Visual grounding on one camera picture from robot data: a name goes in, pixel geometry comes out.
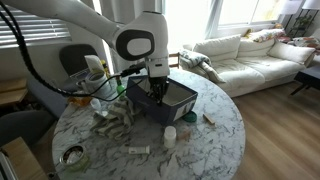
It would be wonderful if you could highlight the green sauce bottle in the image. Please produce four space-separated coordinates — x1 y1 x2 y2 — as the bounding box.
116 78 125 97

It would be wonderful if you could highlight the wooden chair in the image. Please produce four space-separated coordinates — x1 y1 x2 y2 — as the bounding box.
160 52 179 69

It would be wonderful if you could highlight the dark blue cardboard box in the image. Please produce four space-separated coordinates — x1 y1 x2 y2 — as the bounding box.
125 75 199 126

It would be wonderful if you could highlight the white pill bottle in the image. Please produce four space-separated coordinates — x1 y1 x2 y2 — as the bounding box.
164 126 176 148

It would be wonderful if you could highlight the white squeeze tube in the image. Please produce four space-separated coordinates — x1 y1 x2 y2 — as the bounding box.
128 146 150 154

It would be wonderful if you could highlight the wooden desk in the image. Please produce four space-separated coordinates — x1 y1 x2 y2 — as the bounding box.
2 137 48 180

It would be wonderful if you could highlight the metal bowl with foil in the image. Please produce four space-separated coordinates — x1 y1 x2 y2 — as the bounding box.
59 144 89 171

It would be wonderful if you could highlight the dark coffee table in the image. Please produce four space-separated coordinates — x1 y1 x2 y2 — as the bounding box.
292 65 320 95

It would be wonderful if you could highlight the small wooden block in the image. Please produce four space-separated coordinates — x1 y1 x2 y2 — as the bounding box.
177 130 191 141

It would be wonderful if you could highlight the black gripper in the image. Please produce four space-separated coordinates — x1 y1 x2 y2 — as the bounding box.
148 76 169 106

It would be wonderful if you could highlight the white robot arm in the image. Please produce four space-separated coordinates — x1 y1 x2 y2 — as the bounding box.
0 0 170 104

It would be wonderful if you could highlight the orange torn snack bag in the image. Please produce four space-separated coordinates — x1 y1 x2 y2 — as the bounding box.
67 96 92 107

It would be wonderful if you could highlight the dark office chair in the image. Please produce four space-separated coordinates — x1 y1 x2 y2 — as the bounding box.
59 44 97 80

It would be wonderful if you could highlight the wooden block on table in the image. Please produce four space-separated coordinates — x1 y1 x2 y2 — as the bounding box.
203 113 216 125

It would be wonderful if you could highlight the folded grey blanket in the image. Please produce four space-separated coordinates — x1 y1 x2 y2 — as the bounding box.
179 49 225 83

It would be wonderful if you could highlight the white sofa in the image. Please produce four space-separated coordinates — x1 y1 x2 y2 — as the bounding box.
180 34 315 97

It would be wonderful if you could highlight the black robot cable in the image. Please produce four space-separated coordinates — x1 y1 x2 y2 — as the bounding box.
0 3 148 103

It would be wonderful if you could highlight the white measuring scoop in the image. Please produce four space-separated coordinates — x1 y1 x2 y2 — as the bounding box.
90 98 107 116

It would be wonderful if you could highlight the green round lid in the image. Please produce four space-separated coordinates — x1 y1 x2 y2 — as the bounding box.
182 111 197 122

